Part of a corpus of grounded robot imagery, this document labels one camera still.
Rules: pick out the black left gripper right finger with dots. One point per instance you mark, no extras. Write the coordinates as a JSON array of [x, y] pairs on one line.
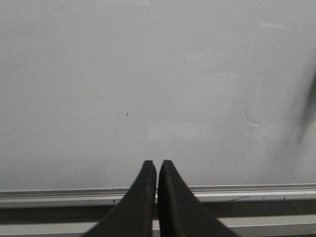
[[180, 213]]

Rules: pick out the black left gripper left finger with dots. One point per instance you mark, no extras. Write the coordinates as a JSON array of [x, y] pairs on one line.
[[133, 215]]

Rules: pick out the white whiteboard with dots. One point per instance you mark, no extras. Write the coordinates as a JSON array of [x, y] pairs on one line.
[[89, 89]]

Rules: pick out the white whiteboard stand frame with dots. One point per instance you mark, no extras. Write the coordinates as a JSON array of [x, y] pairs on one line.
[[265, 218]]

